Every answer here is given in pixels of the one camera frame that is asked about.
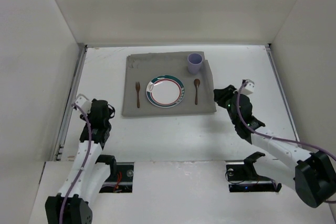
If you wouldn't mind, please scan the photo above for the brown wooden spoon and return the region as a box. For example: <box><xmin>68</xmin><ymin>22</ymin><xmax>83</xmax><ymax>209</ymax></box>
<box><xmin>194</xmin><ymin>79</ymin><xmax>200</xmax><ymax>105</ymax></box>

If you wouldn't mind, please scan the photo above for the lilac plastic cup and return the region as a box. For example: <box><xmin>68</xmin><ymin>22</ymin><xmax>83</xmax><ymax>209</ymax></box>
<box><xmin>187</xmin><ymin>53</ymin><xmax>203</xmax><ymax>74</ymax></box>

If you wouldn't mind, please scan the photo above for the brown wooden fork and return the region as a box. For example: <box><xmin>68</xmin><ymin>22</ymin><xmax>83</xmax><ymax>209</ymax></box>
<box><xmin>135</xmin><ymin>82</ymin><xmax>141</xmax><ymax>108</ymax></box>

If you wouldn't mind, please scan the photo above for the white plate green rim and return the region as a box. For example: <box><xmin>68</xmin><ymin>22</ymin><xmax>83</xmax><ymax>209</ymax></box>
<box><xmin>145</xmin><ymin>74</ymin><xmax>185</xmax><ymax>109</ymax></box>

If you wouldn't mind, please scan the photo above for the grey cloth placemat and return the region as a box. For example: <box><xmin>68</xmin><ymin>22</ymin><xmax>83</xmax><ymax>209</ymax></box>
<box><xmin>121</xmin><ymin>51</ymin><xmax>216</xmax><ymax>118</ymax></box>

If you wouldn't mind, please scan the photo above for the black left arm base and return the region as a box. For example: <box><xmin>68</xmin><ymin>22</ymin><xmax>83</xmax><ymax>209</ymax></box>
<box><xmin>96</xmin><ymin>155</ymin><xmax>134</xmax><ymax>194</ymax></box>

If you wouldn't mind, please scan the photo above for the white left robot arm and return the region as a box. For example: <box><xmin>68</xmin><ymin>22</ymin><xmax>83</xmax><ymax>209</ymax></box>
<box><xmin>45</xmin><ymin>94</ymin><xmax>117</xmax><ymax>223</ymax></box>

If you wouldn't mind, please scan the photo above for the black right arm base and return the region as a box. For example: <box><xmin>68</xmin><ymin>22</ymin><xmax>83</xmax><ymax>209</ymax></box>
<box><xmin>225</xmin><ymin>152</ymin><xmax>282</xmax><ymax>193</ymax></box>

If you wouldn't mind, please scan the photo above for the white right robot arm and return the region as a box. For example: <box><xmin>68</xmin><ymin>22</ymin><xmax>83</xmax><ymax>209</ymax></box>
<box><xmin>214</xmin><ymin>79</ymin><xmax>335</xmax><ymax>208</ymax></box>

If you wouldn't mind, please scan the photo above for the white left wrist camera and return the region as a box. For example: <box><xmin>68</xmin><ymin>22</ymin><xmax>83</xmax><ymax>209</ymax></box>
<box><xmin>72</xmin><ymin>94</ymin><xmax>92</xmax><ymax>115</ymax></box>

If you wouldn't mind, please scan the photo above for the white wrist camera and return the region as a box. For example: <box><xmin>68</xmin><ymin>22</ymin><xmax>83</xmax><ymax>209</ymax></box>
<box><xmin>72</xmin><ymin>94</ymin><xmax>92</xmax><ymax>115</ymax></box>
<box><xmin>241</xmin><ymin>79</ymin><xmax>255</xmax><ymax>96</ymax></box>

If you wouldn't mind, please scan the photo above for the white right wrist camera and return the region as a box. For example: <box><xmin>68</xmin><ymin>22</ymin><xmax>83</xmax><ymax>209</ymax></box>
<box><xmin>241</xmin><ymin>79</ymin><xmax>255</xmax><ymax>96</ymax></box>

